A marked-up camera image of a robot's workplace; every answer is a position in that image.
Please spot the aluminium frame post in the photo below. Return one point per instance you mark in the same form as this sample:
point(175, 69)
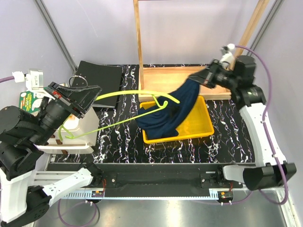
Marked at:
point(266, 20)
point(55, 33)

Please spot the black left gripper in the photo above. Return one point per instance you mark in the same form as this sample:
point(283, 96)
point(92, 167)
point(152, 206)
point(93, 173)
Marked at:
point(80, 97)

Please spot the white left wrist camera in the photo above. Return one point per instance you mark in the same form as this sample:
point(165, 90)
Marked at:
point(34, 79)

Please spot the navy blue shorts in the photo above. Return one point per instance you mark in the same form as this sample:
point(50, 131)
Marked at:
point(164, 123)

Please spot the right aluminium frame post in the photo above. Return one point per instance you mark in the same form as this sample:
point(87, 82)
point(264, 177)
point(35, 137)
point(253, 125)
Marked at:
point(266, 20)

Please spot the black foam board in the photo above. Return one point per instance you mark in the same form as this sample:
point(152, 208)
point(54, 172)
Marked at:
point(108, 78)

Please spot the green printed cardboard box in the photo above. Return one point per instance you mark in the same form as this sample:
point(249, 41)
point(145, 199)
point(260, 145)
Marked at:
point(30, 102)

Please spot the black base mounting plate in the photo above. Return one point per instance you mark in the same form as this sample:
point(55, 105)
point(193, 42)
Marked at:
point(164, 181)

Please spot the neon yellow clothes hanger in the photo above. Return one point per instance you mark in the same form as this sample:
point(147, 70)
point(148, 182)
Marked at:
point(126, 96)

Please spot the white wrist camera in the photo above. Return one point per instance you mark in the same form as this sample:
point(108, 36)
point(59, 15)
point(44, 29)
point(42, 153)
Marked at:
point(227, 56)
point(34, 79)

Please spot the white plastic container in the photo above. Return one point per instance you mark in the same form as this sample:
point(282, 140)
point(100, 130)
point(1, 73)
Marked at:
point(77, 126)

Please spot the left aluminium frame post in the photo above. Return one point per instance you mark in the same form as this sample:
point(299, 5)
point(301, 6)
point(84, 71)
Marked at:
point(55, 33)

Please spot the yellow plastic tray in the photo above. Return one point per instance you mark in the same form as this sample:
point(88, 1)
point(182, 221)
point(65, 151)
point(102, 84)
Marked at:
point(197, 124)

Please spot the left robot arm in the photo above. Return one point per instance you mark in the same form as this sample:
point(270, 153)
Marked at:
point(21, 133)

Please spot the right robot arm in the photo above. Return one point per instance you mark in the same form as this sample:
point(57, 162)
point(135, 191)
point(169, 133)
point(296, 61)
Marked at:
point(271, 167)

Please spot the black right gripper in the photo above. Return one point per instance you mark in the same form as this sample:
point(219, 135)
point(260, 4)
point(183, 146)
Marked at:
point(205, 77)

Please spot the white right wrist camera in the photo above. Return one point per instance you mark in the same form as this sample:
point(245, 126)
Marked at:
point(227, 56)

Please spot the wooden clothes rack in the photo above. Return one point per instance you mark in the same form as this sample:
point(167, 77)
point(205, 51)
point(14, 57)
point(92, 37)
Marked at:
point(166, 79)

